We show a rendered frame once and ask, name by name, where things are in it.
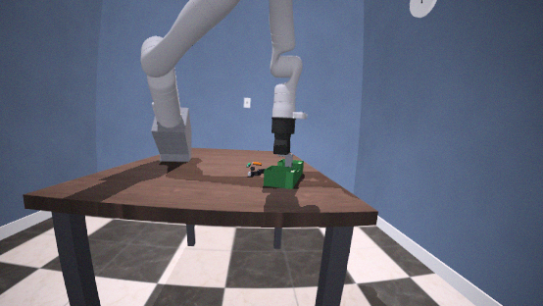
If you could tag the green open-top bin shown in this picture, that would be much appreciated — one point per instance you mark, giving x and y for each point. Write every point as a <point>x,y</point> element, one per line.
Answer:
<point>281,176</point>

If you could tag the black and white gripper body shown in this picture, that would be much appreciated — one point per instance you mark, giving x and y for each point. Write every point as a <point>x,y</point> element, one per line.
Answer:
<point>283,125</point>

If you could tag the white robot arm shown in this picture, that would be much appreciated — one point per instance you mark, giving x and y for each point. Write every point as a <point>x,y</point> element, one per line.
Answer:
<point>194,21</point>

